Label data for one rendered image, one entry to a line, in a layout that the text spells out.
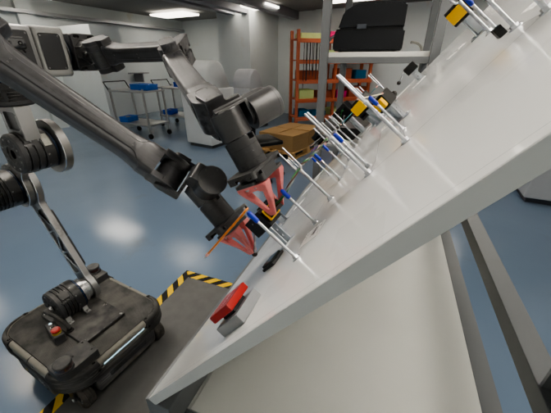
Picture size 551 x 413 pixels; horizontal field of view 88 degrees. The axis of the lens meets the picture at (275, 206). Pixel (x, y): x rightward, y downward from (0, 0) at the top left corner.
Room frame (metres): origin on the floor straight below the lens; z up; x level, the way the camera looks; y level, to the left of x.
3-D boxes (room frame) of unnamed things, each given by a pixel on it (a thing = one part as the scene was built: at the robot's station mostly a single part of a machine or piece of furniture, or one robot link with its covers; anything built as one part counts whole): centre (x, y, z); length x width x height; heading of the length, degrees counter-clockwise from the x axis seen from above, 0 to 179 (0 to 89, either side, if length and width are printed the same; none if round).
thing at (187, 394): (0.85, 0.00, 0.83); 1.18 x 0.06 x 0.06; 159
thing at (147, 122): (6.39, 2.92, 0.54); 1.15 x 0.67 x 1.08; 61
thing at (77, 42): (1.18, 0.67, 1.45); 0.09 x 0.08 x 0.12; 152
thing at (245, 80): (7.41, 0.65, 0.65); 0.69 x 0.59 x 1.29; 152
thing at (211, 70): (5.62, 1.23, 0.73); 0.76 x 0.66 x 1.46; 152
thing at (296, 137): (5.09, -0.29, 0.19); 1.12 x 0.80 x 0.39; 152
